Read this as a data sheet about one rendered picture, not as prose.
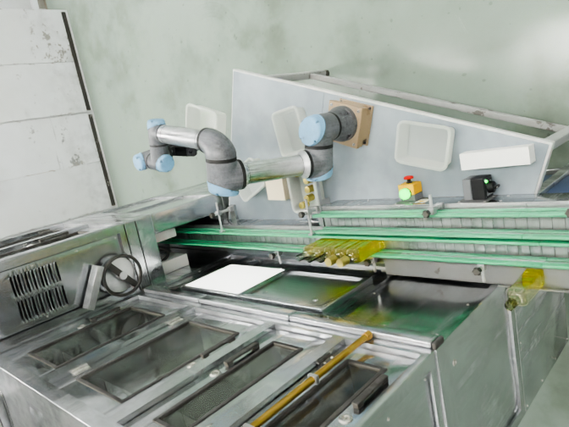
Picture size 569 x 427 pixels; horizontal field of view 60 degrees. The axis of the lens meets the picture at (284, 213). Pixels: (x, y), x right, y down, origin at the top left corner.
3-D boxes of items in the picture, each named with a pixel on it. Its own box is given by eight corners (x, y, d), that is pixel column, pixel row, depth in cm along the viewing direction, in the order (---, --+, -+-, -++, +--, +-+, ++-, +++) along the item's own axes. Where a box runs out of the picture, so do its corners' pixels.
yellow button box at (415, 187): (408, 197, 207) (400, 202, 202) (406, 180, 206) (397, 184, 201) (423, 196, 202) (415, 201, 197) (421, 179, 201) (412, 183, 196)
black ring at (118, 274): (142, 286, 254) (104, 302, 239) (132, 247, 250) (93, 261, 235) (147, 287, 250) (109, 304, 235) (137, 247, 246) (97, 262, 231)
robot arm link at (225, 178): (339, 144, 198) (211, 162, 174) (339, 180, 202) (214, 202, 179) (323, 139, 208) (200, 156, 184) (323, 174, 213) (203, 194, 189)
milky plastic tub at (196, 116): (200, 100, 238) (185, 102, 231) (231, 110, 225) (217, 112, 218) (199, 135, 245) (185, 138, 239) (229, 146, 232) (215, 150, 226)
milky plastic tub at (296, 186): (304, 208, 249) (292, 213, 243) (295, 165, 245) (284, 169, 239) (331, 208, 237) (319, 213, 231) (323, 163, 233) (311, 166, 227)
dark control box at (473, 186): (472, 195, 188) (464, 200, 182) (470, 174, 187) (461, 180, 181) (494, 194, 182) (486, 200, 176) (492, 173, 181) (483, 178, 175)
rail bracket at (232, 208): (242, 223, 280) (212, 235, 264) (236, 195, 277) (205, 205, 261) (247, 224, 277) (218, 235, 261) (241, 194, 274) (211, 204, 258)
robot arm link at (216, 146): (217, 130, 170) (138, 120, 201) (219, 162, 174) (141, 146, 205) (241, 126, 178) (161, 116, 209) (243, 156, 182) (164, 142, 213)
